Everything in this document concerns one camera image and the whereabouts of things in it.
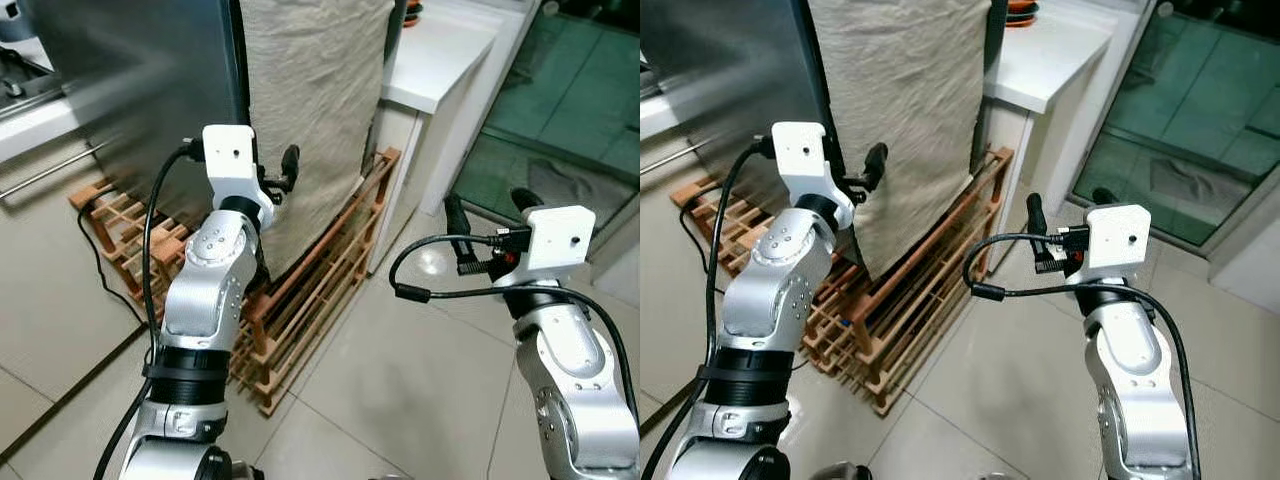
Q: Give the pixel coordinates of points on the stacked orange bowls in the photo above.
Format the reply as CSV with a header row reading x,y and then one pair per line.
x,y
412,14
1022,12

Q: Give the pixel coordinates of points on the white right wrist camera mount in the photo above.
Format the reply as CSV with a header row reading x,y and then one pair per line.
x,y
1115,240
555,240

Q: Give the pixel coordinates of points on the grey floor rag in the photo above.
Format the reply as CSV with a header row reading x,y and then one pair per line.
x,y
1190,185
575,190

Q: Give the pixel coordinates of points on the beige linen cloth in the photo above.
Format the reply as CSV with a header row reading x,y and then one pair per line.
x,y
310,100
900,100

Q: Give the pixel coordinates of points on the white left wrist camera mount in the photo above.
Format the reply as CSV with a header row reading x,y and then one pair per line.
x,y
798,155
228,155

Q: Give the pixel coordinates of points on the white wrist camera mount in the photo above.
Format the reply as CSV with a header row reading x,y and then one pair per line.
x,y
1115,240
228,155
555,240
798,155

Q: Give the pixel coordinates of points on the wooden slatted rack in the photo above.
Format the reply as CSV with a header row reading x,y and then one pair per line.
x,y
300,290
900,300

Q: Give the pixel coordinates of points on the white kitchen counter unit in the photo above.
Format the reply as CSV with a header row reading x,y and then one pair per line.
x,y
1040,60
440,60

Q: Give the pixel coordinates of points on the glass balcony door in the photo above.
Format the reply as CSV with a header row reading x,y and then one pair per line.
x,y
1200,90
580,80

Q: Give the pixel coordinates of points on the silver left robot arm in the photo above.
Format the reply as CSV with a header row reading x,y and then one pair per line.
x,y
770,300
205,290

